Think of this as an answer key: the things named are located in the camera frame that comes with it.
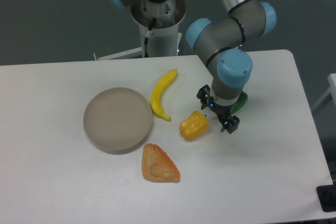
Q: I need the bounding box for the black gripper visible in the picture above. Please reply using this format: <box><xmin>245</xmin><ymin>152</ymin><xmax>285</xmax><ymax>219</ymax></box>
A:
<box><xmin>197</xmin><ymin>84</ymin><xmax>240</xmax><ymax>134</ymax></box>

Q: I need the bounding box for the yellow bell pepper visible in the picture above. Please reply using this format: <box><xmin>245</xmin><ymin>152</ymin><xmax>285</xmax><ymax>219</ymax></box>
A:
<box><xmin>179</xmin><ymin>111</ymin><xmax>209</xmax><ymax>140</ymax></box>

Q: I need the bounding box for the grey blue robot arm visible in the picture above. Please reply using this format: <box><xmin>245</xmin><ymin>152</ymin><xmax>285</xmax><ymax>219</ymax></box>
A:
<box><xmin>112</xmin><ymin>0</ymin><xmax>277</xmax><ymax>133</ymax></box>

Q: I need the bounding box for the green bell pepper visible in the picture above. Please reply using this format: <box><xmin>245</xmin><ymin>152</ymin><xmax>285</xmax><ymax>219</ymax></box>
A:
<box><xmin>231</xmin><ymin>91</ymin><xmax>248</xmax><ymax>114</ymax></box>

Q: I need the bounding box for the yellow banana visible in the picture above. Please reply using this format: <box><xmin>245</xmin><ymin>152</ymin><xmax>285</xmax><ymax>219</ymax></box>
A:
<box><xmin>150</xmin><ymin>69</ymin><xmax>178</xmax><ymax>122</ymax></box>

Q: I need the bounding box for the golden pastry turnover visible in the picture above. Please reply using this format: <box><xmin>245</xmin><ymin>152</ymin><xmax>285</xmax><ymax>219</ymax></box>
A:
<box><xmin>141</xmin><ymin>143</ymin><xmax>181</xmax><ymax>183</ymax></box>

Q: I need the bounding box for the beige round plate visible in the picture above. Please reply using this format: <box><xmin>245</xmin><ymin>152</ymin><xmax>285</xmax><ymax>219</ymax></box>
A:
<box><xmin>83</xmin><ymin>87</ymin><xmax>153</xmax><ymax>155</ymax></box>

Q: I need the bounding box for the white table at right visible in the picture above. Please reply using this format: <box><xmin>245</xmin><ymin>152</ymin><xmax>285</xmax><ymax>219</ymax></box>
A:
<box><xmin>311</xmin><ymin>73</ymin><xmax>335</xmax><ymax>116</ymax></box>

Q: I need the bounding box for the black device at table edge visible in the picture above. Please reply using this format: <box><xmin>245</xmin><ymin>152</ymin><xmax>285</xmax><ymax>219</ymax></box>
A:
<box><xmin>316</xmin><ymin>184</ymin><xmax>335</xmax><ymax>212</ymax></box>

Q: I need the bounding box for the black cable with tag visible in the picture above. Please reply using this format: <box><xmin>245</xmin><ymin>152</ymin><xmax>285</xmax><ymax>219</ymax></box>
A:
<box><xmin>143</xmin><ymin>17</ymin><xmax>157</xmax><ymax>58</ymax></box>

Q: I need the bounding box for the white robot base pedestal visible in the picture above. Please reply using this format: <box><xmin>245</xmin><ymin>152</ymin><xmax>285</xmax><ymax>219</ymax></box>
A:
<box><xmin>97</xmin><ymin>0</ymin><xmax>186</xmax><ymax>60</ymax></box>

